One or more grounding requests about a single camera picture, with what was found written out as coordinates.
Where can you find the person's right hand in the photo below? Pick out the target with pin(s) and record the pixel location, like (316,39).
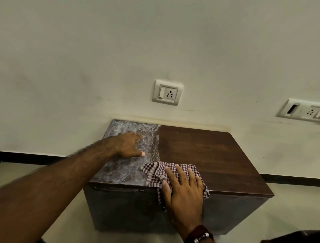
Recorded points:
(183,202)

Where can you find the person's left hand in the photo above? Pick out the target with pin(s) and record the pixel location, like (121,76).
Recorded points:
(123,146)

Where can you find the person's right little finger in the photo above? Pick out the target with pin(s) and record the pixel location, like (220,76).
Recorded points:
(199,184)

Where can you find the person's right middle finger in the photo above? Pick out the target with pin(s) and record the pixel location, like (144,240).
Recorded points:
(182,174)

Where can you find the person's right thumb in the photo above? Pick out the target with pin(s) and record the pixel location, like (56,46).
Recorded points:
(166,190)

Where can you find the person's left thumb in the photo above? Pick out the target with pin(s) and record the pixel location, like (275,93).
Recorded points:
(139,154)

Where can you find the checkered cleaning cloth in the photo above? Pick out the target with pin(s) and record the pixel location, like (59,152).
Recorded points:
(156,172)

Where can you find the person's left forearm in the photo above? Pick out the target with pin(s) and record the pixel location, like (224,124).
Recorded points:
(50,185)

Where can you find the clear plastic protective film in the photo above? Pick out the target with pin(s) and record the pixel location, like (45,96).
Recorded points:
(125,170)

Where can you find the dark wooden cabinet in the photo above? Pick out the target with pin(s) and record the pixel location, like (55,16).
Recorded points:
(215,155)

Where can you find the dark rounded object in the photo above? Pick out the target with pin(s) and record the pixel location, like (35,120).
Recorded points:
(295,237)

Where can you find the white wall socket with switch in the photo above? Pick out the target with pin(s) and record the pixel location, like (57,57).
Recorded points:
(168,92)

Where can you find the wide white wall socket panel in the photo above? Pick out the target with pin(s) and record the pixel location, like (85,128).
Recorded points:
(301,110)

